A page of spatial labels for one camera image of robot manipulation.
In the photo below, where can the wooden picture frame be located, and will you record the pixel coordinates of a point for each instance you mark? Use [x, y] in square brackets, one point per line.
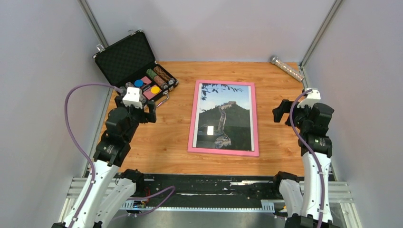
[255, 126]

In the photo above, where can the yellow poker chip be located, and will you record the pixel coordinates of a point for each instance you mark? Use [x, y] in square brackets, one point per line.
[155, 90]

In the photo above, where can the aluminium front rail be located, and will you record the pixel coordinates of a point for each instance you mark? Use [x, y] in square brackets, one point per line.
[342, 205]

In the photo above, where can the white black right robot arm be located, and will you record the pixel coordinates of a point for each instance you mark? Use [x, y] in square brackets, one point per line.
[308, 205]

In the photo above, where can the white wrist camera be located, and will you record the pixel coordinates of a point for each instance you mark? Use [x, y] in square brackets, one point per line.
[133, 97]
[311, 97]

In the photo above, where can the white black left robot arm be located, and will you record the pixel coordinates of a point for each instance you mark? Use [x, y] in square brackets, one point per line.
[93, 208]

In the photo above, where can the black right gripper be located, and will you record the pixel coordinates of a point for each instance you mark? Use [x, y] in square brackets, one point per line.
[284, 107]

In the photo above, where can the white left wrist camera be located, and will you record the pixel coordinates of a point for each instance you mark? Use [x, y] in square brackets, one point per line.
[133, 97]

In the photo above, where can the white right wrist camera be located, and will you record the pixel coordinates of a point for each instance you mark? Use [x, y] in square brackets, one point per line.
[311, 97]

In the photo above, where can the black poker chip case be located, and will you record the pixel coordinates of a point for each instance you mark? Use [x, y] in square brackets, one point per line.
[130, 59]

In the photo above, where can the aluminium enclosure post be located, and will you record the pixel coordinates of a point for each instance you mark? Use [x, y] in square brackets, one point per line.
[321, 31]
[94, 24]

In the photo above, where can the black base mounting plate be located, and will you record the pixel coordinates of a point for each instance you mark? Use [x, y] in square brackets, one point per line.
[203, 191]

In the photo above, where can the glittery silver tube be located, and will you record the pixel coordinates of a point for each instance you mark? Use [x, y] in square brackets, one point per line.
[286, 68]

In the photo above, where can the left aluminium enclosure post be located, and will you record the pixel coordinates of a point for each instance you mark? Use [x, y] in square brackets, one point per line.
[94, 24]

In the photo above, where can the blue poker chip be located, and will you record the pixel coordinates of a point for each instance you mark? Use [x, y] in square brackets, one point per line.
[138, 83]

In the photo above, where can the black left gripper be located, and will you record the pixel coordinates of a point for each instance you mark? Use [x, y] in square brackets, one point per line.
[151, 116]

